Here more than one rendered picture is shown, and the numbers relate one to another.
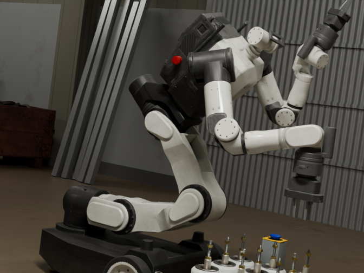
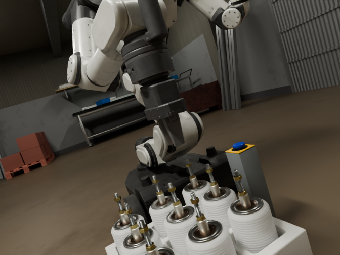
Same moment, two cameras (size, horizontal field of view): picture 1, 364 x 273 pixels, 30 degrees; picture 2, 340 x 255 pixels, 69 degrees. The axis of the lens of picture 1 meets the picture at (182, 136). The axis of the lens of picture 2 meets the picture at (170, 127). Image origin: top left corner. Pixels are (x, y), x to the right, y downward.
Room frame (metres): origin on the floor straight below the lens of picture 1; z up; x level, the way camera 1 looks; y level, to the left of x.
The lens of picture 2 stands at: (1.68, -0.68, 0.54)
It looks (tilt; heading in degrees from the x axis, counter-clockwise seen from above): 7 degrees down; 36
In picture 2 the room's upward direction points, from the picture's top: 19 degrees counter-clockwise
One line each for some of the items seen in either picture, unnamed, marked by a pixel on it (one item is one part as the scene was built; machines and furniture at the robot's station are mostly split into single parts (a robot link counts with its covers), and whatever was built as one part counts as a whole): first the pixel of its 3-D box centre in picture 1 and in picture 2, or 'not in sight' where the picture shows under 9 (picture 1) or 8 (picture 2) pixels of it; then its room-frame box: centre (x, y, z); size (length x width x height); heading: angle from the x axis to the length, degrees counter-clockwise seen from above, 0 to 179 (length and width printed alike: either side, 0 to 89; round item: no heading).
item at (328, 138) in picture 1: (315, 143); (144, 25); (2.09, -0.41, 0.68); 0.11 x 0.11 x 0.11; 74
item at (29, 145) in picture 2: not in sight; (27, 152); (4.44, 5.36, 0.37); 1.25 x 0.90 x 0.73; 57
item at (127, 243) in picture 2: not in sight; (138, 238); (2.05, -0.23, 0.25); 0.08 x 0.08 x 0.01
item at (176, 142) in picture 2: (308, 210); (175, 129); (2.07, -0.41, 0.48); 0.03 x 0.02 x 0.06; 146
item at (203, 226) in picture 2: not in sight; (203, 225); (2.09, -0.40, 0.26); 0.02 x 0.02 x 0.03
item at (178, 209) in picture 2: (257, 268); (178, 210); (2.15, -0.29, 0.26); 0.02 x 0.02 x 0.03
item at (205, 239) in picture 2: not in sight; (205, 231); (2.09, -0.40, 0.25); 0.08 x 0.08 x 0.01
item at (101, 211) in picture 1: (121, 213); (157, 150); (2.74, 0.20, 0.28); 0.21 x 0.20 x 0.13; 57
